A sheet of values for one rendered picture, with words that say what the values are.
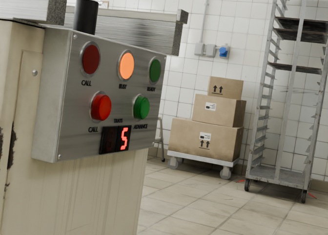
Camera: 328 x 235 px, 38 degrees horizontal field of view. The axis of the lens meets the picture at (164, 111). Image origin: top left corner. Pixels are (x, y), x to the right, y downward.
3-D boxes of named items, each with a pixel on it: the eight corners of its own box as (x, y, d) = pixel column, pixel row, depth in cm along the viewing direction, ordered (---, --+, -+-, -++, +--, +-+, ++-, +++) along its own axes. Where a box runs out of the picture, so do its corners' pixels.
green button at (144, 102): (127, 117, 63) (131, 95, 63) (138, 117, 66) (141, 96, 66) (138, 119, 63) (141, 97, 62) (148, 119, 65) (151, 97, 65)
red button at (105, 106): (84, 118, 54) (88, 93, 54) (98, 118, 57) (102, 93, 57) (96, 121, 54) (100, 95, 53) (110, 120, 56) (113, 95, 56)
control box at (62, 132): (27, 157, 51) (44, 26, 50) (134, 143, 72) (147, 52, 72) (55, 164, 49) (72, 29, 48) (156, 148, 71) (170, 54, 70)
